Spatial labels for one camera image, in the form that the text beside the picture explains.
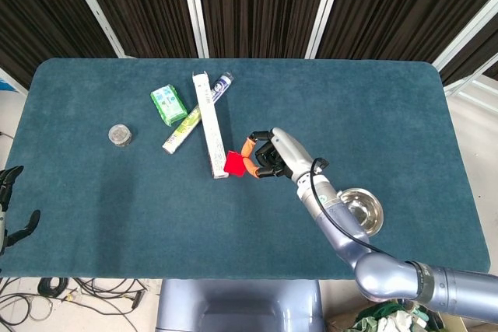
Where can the white frame post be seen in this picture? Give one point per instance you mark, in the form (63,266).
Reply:
(97,5)
(196,9)
(325,9)

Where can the long white cardboard box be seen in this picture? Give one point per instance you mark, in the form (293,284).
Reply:
(210,126)

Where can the brown cardboard box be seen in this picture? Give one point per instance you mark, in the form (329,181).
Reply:
(467,325)

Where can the crumpled green cloth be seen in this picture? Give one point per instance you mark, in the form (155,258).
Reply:
(373,318)

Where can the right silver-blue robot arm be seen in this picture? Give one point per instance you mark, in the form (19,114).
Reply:
(377,273)

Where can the green tissue pack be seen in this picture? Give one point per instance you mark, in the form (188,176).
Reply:
(168,104)

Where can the teal table cloth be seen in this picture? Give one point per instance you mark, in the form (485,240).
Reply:
(116,211)

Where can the white folding partition frame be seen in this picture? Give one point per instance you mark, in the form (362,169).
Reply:
(467,32)

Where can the dark pleated curtain panel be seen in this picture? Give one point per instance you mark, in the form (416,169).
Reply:
(148,5)
(264,5)
(389,5)
(39,17)

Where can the stainless steel bowl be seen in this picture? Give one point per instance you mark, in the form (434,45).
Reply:
(365,207)

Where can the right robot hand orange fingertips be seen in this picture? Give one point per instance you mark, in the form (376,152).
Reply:
(290,149)

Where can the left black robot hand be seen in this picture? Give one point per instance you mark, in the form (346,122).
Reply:
(9,180)

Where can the silver-blue robot torso base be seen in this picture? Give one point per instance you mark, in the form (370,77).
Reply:
(241,305)

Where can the clear round jar of screws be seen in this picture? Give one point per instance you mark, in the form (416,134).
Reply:
(119,135)

